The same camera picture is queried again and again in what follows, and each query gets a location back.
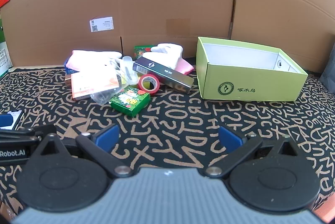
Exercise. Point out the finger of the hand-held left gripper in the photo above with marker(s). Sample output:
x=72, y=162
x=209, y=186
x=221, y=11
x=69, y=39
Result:
x=18, y=136
x=5, y=120

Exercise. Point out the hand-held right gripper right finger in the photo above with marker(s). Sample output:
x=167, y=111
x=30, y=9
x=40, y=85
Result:
x=228, y=139

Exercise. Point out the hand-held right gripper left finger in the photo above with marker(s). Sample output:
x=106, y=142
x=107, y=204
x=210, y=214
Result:
x=108, y=135

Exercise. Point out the orange and white medicine box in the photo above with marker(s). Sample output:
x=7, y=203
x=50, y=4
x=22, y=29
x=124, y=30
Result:
x=86, y=85

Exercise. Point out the green cardboard shoebox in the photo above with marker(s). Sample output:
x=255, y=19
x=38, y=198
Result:
x=248, y=82

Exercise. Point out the white glove with pink cuff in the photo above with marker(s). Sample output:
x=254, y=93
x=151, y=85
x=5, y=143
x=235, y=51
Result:
x=89, y=59
x=167, y=55

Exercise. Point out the blue small pack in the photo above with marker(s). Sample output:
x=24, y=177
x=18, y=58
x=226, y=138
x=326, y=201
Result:
x=68, y=60

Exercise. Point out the green strawberry-print small box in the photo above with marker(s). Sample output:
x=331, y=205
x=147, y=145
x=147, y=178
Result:
x=129, y=99
x=141, y=50

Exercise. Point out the clear plastic bag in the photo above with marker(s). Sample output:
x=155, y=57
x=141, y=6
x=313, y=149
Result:
x=104, y=95

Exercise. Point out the black letter-print mat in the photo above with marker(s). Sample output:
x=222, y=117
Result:
x=183, y=119

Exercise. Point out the red tape roll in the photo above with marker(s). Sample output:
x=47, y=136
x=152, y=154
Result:
x=145, y=89

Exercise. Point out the white plastic basket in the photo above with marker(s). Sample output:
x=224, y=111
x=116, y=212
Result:
x=4, y=59

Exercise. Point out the clear plastic container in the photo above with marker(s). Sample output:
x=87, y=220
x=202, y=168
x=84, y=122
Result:
x=128, y=67

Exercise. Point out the long black box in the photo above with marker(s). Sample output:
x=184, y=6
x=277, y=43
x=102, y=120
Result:
x=165, y=74

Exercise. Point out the green carton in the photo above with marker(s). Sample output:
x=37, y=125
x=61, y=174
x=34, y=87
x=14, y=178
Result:
x=1, y=35

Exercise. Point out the white shipping label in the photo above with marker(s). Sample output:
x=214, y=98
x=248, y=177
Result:
x=102, y=24

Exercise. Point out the grey fabric object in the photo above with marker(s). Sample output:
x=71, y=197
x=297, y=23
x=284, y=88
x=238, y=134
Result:
x=330, y=74

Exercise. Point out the orange textured mat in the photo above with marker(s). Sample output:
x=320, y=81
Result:
x=324, y=213

